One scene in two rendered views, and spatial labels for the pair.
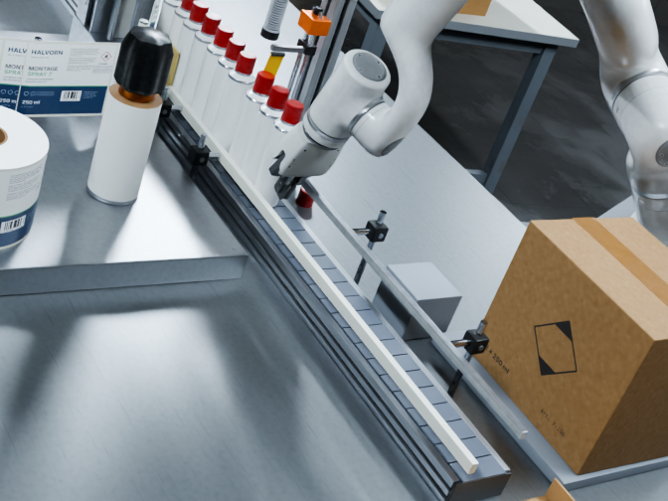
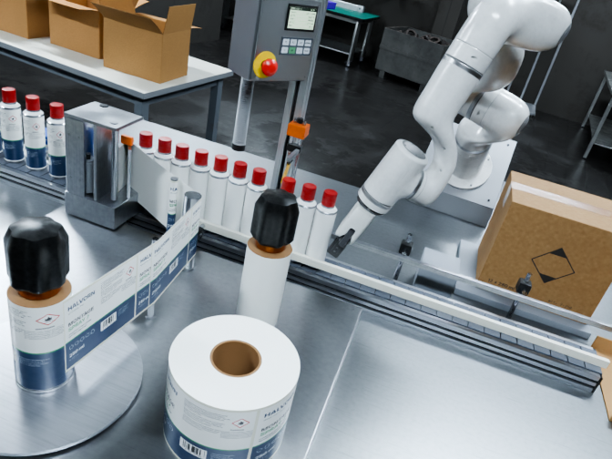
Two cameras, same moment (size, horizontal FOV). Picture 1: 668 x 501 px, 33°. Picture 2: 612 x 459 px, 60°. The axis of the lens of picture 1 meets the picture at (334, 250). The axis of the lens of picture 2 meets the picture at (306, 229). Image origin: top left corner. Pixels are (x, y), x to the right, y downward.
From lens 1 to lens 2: 1.31 m
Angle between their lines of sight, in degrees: 32
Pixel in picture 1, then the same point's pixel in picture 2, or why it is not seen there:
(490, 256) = (392, 220)
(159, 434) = not seen: outside the picture
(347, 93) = (411, 174)
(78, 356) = not seen: outside the picture
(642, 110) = (503, 108)
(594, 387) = (592, 277)
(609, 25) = (513, 66)
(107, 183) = (268, 319)
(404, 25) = (447, 114)
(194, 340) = (407, 392)
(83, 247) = (309, 381)
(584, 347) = (578, 259)
